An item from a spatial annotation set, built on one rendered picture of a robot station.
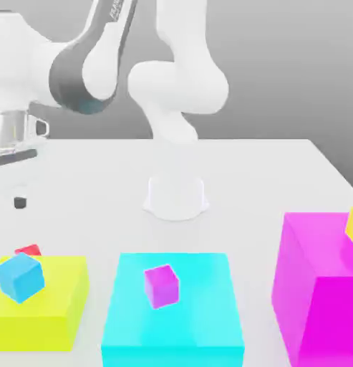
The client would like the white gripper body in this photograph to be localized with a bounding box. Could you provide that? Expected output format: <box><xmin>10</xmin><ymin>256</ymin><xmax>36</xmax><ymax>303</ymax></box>
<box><xmin>0</xmin><ymin>139</ymin><xmax>47</xmax><ymax>176</ymax></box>

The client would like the small red cube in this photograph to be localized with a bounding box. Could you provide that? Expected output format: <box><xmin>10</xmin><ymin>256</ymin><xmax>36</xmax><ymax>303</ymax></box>
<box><xmin>14</xmin><ymin>244</ymin><xmax>42</xmax><ymax>257</ymax></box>

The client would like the small blue cube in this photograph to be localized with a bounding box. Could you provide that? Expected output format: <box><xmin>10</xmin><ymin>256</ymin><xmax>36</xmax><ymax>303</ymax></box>
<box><xmin>0</xmin><ymin>252</ymin><xmax>46</xmax><ymax>305</ymax></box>

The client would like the small purple cube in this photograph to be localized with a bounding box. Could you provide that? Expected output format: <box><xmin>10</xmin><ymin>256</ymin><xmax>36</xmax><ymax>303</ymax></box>
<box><xmin>143</xmin><ymin>264</ymin><xmax>180</xmax><ymax>310</ymax></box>

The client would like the large yellow box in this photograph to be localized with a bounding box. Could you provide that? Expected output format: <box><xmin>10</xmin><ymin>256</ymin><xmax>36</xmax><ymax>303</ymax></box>
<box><xmin>0</xmin><ymin>255</ymin><xmax>90</xmax><ymax>353</ymax></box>

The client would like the large cyan box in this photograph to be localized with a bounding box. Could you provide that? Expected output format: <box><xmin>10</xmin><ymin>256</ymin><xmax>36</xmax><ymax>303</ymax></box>
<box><xmin>100</xmin><ymin>252</ymin><xmax>246</xmax><ymax>367</ymax></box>

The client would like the large magenta box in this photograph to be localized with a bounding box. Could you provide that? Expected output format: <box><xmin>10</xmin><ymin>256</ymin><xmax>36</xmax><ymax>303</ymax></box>
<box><xmin>271</xmin><ymin>211</ymin><xmax>353</xmax><ymax>367</ymax></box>

